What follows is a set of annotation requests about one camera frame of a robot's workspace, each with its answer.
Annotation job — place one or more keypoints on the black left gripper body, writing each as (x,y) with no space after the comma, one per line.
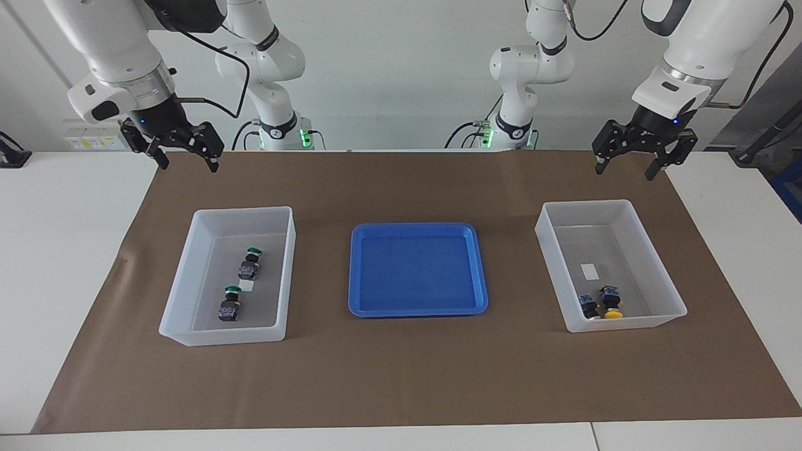
(655,122)

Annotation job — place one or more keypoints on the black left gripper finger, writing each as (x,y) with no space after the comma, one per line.
(604,143)
(677,150)

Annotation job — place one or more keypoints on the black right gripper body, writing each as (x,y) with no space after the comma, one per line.
(164,122)

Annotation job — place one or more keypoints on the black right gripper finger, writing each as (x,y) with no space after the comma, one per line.
(210,147)
(147,145)

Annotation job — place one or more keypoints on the green push button switch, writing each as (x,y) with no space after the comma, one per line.
(250,264)
(230,307)

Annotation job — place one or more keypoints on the yellow push button switch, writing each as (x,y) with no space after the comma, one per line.
(611,302)
(588,305)

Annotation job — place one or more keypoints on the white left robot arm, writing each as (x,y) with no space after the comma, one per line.
(708,37)

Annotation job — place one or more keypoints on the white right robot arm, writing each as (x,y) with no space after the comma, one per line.
(106,37)

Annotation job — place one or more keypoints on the black stand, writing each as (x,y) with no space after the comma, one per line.
(761,141)

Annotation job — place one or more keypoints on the blue crate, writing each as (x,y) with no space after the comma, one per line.
(791,188)

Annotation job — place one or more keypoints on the white paper label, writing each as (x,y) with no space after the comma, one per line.
(248,287)
(589,272)

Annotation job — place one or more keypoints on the translucent white plastic box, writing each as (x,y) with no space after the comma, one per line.
(651,282)
(219,332)

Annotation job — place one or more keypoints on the blue plastic tray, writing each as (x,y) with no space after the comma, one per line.
(413,269)

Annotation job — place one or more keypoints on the brown table mat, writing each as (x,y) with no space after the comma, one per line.
(401,376)

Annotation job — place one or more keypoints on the white wall socket strip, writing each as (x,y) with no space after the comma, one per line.
(78,143)

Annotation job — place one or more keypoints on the black clamp mount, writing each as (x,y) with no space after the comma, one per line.
(12,156)

